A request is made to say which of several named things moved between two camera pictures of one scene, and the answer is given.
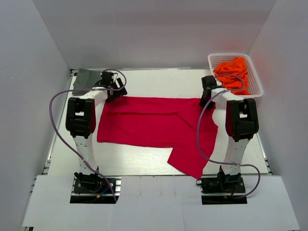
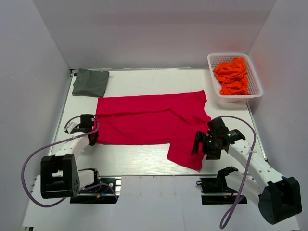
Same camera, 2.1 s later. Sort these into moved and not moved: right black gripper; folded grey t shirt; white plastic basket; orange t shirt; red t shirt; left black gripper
Moved: left black gripper; right black gripper
Not moved: red t shirt; white plastic basket; orange t shirt; folded grey t shirt
